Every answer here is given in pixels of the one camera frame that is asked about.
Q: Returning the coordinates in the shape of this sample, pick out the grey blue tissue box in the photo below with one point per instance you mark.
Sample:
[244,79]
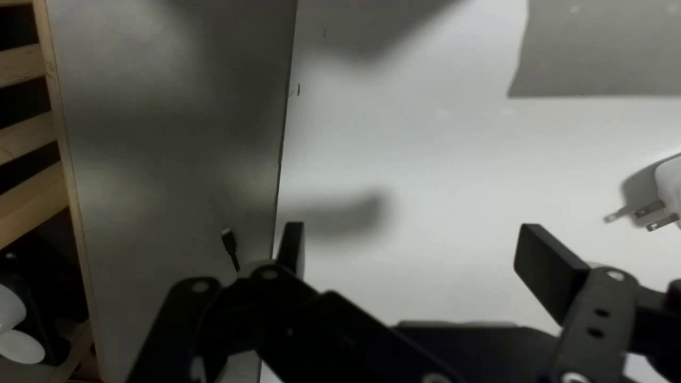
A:
[603,49]

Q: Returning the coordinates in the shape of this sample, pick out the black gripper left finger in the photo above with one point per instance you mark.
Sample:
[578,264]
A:
[298,332]

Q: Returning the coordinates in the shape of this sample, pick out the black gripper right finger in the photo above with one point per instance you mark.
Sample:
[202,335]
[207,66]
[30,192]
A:
[597,320]

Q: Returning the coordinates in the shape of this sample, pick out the white round object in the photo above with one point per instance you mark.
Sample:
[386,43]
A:
[19,347]

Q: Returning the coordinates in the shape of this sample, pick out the white charger adapter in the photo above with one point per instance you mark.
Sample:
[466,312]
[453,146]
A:
[667,189]

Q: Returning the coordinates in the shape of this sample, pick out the wooden slat back chair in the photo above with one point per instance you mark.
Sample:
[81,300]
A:
[23,198]

